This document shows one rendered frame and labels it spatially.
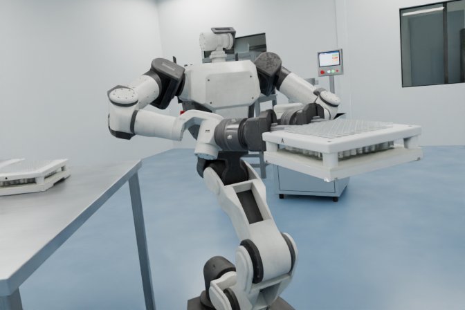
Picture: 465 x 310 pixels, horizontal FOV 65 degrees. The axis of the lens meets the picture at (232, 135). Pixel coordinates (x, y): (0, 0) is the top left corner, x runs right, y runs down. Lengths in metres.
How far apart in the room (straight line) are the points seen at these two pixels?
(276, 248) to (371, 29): 5.06
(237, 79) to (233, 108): 0.10
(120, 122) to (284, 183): 2.67
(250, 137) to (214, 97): 0.38
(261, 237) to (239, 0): 5.74
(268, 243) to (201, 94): 0.54
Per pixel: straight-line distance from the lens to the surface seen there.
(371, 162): 0.76
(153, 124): 1.02
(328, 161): 0.70
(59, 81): 5.71
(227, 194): 1.29
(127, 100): 1.04
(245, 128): 0.93
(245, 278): 1.26
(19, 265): 0.86
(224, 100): 1.29
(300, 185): 3.52
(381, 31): 6.01
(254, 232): 1.25
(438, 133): 6.04
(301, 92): 1.41
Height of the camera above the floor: 1.13
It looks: 8 degrees down
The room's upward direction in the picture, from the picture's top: 6 degrees counter-clockwise
